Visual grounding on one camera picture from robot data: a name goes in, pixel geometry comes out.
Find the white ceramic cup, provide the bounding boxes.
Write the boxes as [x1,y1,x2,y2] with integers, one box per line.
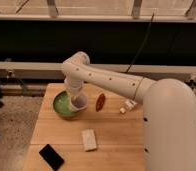
[69,93,87,112]

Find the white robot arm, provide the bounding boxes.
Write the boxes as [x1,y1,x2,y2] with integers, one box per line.
[61,52,196,171]

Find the green ceramic bowl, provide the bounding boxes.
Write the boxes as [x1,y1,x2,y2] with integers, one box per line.
[52,91,79,118]

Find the red brown oblong object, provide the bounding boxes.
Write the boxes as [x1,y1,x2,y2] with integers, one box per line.
[96,94,106,111]

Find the white rectangular sponge block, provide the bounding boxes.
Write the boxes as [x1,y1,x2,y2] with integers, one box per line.
[82,129,97,151]

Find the wooden table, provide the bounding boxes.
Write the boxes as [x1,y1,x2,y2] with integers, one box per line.
[23,83,145,171]

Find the black smartphone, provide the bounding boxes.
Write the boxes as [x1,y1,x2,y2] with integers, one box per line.
[39,144,64,171]

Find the black hanging cable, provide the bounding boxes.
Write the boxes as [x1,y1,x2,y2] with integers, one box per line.
[124,12,156,75]

